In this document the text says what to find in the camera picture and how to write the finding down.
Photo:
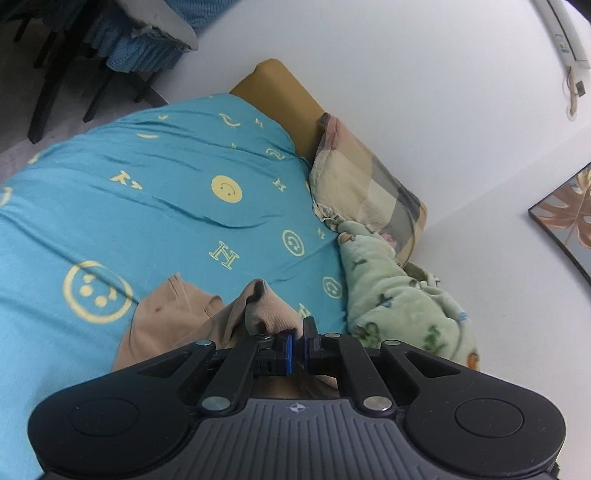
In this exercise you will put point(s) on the mustard headboard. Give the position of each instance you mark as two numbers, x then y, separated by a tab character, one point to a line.
281	101

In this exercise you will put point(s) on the grey seat cushion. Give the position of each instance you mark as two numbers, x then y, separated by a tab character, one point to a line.
161	23

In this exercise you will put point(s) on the checked beige pillow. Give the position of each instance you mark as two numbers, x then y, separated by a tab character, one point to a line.
364	184

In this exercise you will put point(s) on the blue covered chair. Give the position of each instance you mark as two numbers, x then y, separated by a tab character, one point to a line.
138	50

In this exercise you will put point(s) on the white air conditioner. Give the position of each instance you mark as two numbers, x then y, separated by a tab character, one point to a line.
568	32

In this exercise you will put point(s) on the black legged desk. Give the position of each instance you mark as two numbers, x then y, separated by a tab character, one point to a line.
46	92

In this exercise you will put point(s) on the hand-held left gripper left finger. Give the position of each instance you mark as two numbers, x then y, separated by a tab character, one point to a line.
288	353

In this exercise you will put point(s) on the green fleece printed blanket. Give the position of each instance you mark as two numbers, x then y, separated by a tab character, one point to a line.
397	300

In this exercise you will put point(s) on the framed leaf wall picture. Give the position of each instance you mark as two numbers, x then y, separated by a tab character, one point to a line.
568	212

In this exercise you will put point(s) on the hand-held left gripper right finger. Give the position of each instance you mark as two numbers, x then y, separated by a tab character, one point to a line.
304	350

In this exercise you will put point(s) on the tan clothes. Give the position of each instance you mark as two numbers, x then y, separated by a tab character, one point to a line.
272	304

